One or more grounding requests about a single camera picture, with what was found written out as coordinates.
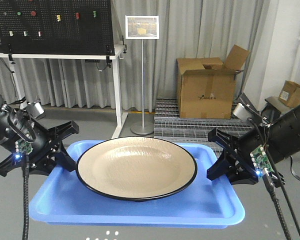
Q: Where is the right braided cable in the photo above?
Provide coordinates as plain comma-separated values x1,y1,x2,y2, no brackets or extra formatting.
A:
262,172,300,240

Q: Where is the blue plastic tray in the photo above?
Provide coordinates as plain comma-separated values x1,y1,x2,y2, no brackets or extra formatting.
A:
29,143,245,229

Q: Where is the left braided cable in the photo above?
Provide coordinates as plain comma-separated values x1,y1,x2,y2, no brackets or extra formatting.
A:
21,154,31,240

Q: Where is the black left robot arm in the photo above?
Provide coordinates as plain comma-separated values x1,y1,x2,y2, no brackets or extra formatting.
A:
0,95,79,177

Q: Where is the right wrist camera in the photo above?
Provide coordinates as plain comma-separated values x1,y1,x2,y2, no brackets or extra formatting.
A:
233,93,258,123

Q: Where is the sign stand with picture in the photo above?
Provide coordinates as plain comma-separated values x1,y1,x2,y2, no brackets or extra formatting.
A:
125,15,160,136

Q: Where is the beige plate with black rim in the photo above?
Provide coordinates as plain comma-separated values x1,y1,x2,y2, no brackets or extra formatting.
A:
76,136,198,202

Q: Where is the small cardboard box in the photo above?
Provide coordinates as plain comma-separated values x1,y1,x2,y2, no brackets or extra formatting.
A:
278,81,300,108

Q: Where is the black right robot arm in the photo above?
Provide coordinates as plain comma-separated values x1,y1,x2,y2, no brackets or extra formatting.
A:
206,105,300,185

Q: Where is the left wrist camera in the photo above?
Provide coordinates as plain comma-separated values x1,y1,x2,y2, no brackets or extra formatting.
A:
24,101,46,120

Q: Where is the black pegboard panel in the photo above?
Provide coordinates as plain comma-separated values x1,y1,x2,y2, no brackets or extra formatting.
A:
0,0,115,56

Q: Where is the large cardboard box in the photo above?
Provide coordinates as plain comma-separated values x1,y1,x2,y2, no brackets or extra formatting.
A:
176,45,250,119

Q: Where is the braided cable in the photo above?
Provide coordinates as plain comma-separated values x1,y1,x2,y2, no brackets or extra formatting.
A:
262,172,300,240
21,154,31,240

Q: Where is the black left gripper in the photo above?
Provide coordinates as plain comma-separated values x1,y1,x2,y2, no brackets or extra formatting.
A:
0,117,80,177

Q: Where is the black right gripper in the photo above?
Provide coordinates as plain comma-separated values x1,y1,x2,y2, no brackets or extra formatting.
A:
206,128,275,185

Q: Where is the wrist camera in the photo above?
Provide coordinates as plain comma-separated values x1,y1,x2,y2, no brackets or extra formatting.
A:
24,101,46,120
233,93,258,123

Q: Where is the metal grid pallet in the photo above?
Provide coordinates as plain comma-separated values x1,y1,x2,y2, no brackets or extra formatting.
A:
154,99,252,156

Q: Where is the grey curtain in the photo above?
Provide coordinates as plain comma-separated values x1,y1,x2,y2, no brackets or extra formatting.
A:
0,0,280,113

